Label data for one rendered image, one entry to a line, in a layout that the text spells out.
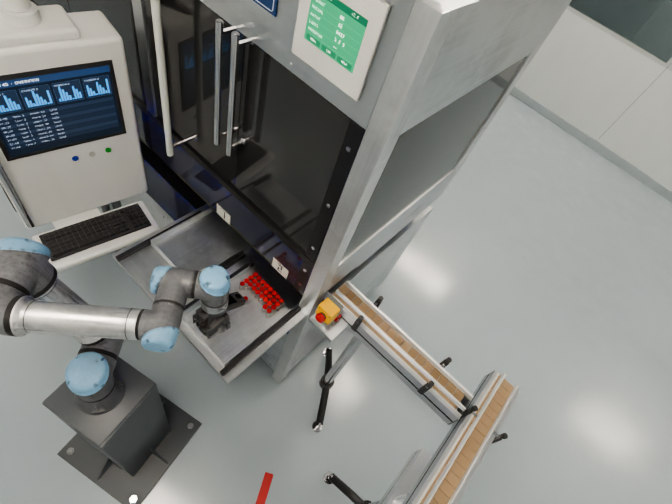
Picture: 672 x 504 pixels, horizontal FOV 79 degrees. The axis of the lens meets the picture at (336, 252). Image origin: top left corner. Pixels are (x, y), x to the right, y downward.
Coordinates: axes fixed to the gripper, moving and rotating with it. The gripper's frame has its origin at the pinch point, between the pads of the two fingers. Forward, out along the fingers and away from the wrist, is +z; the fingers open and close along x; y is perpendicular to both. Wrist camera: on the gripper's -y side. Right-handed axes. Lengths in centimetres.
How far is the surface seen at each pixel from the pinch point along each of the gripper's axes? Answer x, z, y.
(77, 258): -70, 29, 13
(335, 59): -6, -81, -34
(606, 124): 61, 80, -495
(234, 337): -0.5, 21.4, -8.2
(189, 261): -38.1, 21.4, -16.3
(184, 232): -51, 21, -24
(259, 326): 2.3, 21.4, -18.2
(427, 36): 12, -96, -36
